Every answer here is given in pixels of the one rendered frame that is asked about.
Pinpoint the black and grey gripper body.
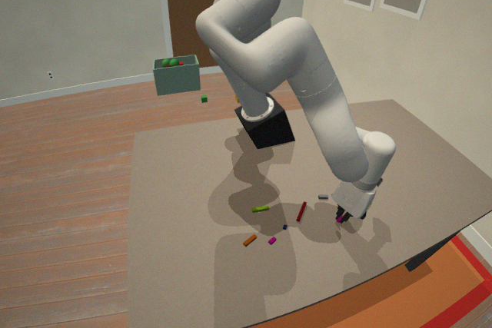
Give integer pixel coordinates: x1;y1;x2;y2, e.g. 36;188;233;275
332;181;377;218

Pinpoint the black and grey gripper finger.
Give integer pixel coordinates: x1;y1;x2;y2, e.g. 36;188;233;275
336;205;345;220
340;211;367;224

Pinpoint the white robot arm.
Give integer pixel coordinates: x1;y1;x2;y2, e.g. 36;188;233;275
195;0;396;191

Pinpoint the orange rectangular bar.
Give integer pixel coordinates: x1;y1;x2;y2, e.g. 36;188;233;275
243;234;257;246

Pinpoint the lime green rod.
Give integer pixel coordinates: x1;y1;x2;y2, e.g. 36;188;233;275
252;206;269;213

